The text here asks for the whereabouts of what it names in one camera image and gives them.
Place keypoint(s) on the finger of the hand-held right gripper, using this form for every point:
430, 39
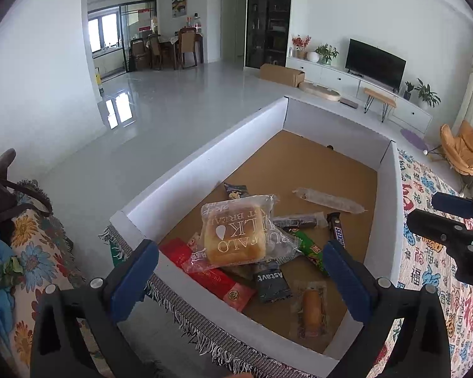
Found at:
433, 228
453, 204

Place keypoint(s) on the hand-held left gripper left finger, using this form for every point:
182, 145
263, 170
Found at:
134, 279

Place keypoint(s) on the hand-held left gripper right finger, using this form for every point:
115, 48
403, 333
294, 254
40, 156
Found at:
345, 279

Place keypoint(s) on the bun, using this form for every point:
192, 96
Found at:
310, 309

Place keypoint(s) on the green snack packet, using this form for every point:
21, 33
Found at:
309, 248

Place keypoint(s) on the dark chocolate bar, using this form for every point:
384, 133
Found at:
336, 228

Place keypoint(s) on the dark grey snack packet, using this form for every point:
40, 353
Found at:
271, 285

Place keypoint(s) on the brown bar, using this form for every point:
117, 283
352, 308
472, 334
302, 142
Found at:
299, 220

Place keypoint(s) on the long clear sausage packet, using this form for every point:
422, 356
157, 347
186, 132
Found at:
327, 200

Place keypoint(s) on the red snack packet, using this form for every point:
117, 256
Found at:
228, 291

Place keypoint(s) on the bread loaf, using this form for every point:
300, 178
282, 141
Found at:
232, 240

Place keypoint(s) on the black nut packet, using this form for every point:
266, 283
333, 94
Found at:
236, 191

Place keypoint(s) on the white cardboard box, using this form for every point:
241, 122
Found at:
205, 157

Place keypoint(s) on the printed woven blanket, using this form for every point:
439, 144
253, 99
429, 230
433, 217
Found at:
425, 279

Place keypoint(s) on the tan armchair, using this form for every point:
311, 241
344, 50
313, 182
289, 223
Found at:
465, 145

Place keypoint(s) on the purple round mat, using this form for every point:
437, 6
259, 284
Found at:
413, 138

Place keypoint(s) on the floral sofa cover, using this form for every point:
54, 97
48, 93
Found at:
35, 260

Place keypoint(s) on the large potted plant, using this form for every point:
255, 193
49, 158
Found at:
427, 94

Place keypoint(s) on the small potted plant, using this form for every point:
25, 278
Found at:
408, 90

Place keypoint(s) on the wooden stool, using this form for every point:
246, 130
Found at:
379, 95

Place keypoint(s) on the blue cloth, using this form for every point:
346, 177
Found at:
0, 307

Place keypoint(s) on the dark flat device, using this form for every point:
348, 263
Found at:
349, 103

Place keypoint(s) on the black television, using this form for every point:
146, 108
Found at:
374, 63

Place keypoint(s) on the white TV cabinet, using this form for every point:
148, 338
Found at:
311, 69

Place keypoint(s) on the green plant in vase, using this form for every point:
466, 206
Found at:
326, 53

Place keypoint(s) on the white round vase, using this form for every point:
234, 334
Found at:
313, 56

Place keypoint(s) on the brown cardboard box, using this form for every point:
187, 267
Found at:
280, 75

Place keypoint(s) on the red flowers in vase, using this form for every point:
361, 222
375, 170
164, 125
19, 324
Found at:
301, 43

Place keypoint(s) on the wooden dining chair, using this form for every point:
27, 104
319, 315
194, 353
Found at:
188, 47
155, 49
138, 53

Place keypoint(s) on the black display cabinet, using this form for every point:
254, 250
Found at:
268, 15

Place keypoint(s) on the white door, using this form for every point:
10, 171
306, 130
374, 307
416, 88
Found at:
232, 23

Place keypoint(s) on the wall painting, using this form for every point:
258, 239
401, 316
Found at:
179, 3

